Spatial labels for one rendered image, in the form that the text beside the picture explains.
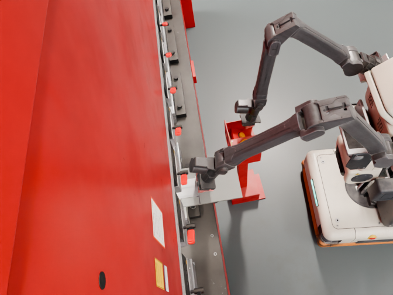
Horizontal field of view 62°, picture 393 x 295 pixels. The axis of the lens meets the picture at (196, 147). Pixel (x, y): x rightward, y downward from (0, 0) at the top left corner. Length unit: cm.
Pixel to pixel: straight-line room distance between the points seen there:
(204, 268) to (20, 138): 130
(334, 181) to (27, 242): 215
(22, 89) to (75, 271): 16
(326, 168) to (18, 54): 219
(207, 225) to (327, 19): 266
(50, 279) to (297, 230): 223
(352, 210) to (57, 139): 207
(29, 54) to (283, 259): 223
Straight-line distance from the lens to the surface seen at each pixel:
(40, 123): 30
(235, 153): 114
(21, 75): 25
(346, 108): 101
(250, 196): 237
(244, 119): 171
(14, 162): 22
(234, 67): 315
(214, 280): 147
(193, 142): 169
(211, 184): 134
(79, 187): 35
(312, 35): 136
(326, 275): 242
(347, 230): 222
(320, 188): 227
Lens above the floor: 233
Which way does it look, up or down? 61 degrees down
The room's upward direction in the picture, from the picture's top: 14 degrees counter-clockwise
